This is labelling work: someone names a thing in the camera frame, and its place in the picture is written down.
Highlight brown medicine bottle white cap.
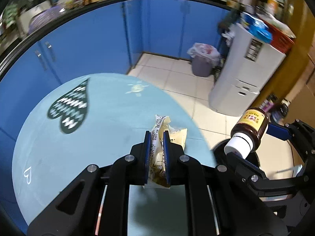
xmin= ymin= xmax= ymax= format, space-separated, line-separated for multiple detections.
xmin=224 ymin=108 xmax=269 ymax=159

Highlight yellow snack wrapper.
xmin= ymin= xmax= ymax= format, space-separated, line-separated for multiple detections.
xmin=144 ymin=114 xmax=187 ymax=189

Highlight blue kitchen cabinets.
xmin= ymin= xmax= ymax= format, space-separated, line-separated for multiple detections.
xmin=1 ymin=0 xmax=228 ymax=231

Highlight dark blue jar on floor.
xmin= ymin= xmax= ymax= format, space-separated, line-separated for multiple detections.
xmin=271 ymin=99 xmax=290 ymax=124

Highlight light blue round table mat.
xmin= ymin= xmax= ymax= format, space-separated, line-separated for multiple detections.
xmin=12 ymin=74 xmax=216 ymax=224

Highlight white storage cabinet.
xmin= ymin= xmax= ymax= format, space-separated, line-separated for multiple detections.
xmin=208 ymin=23 xmax=286 ymax=117

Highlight red plastic basket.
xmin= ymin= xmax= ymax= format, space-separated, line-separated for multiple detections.
xmin=264 ymin=20 xmax=294 ymax=54

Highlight grey bin with plastic bag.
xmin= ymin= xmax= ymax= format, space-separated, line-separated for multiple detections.
xmin=187 ymin=43 xmax=221 ymax=77

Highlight blue snack package on cabinet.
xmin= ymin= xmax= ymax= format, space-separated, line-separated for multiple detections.
xmin=241 ymin=12 xmax=273 ymax=44

